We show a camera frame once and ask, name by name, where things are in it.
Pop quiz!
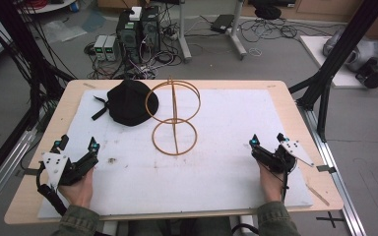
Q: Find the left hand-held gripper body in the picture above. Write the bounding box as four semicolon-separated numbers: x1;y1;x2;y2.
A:
41;151;99;190

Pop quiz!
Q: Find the black device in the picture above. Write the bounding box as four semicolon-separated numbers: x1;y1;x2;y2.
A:
354;57;378;89

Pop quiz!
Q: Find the white foam mat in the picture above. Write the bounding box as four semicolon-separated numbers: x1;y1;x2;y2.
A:
36;88;315;220

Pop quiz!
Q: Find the grey power supply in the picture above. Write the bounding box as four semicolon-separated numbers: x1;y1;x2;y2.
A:
103;34;119;62
93;34;108;62

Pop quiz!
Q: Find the tangle of black floor cables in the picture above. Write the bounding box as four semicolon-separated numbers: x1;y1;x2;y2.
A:
238;17;341;44

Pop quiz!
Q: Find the white round table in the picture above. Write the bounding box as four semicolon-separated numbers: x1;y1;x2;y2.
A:
17;0;77;15

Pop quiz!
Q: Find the aluminium rail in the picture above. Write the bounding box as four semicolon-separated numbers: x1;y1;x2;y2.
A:
0;127;47;220
295;103;369;236

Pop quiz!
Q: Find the person's left hand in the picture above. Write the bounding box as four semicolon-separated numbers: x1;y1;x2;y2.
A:
58;166;95;209

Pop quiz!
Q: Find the white cable coil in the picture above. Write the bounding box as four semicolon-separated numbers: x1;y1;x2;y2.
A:
248;46;264;58

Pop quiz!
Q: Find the thin wooden stick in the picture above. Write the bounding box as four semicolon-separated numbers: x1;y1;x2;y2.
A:
304;183;331;207

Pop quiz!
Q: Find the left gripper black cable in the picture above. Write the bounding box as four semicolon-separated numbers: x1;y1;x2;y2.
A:
34;162;69;218

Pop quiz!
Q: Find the black computer tower green label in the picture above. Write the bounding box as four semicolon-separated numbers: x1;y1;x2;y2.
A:
115;11;143;64

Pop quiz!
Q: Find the clear plastic sheet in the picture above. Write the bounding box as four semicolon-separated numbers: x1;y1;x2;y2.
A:
41;19;89;44

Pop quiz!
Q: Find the person's right hand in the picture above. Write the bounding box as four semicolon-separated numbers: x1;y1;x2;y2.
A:
257;161;285;204

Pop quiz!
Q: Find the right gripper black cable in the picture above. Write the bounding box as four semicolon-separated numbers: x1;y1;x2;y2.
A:
281;161;299;203

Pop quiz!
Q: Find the white floor board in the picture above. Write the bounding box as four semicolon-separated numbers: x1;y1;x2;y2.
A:
298;34;378;89

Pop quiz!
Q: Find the black metal frame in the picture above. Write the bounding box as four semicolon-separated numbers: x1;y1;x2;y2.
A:
287;0;378;144
0;0;77;195

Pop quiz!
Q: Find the grey tape strip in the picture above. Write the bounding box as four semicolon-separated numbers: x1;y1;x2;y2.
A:
15;167;39;178
315;164;338;174

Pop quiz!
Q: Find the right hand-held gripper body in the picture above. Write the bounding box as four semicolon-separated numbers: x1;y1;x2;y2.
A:
251;140;315;175

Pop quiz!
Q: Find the wooden ring stand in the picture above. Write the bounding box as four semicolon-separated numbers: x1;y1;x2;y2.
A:
144;76;202;157

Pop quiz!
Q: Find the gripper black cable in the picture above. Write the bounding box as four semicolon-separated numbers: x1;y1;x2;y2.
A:
281;161;299;203
34;162;69;218

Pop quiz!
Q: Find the black stool base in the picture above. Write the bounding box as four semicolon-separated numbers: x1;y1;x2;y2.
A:
253;5;283;21

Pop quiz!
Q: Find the grey robot shell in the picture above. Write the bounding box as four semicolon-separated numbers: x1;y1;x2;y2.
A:
322;29;378;74

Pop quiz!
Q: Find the white desk leg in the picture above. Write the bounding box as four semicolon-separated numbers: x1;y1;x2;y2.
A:
226;0;248;61
176;0;194;64

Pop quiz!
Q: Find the flat black box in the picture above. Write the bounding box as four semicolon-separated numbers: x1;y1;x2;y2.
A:
210;13;236;34

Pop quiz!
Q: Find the white box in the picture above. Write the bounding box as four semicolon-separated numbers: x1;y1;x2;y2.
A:
129;6;143;22

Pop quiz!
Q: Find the black cap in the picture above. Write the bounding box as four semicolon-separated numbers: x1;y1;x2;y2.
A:
91;79;160;128

